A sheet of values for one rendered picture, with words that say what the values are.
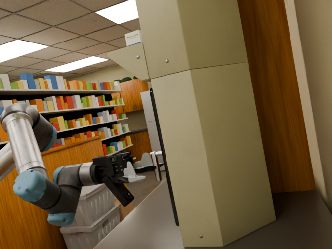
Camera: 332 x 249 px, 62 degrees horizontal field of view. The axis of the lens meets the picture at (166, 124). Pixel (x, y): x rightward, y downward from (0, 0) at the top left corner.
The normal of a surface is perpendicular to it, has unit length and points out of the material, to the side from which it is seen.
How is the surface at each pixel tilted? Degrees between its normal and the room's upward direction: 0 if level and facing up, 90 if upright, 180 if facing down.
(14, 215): 90
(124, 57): 90
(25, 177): 49
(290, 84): 90
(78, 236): 95
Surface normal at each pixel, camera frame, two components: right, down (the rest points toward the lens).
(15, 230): 0.93, -0.17
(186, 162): -0.31, 0.11
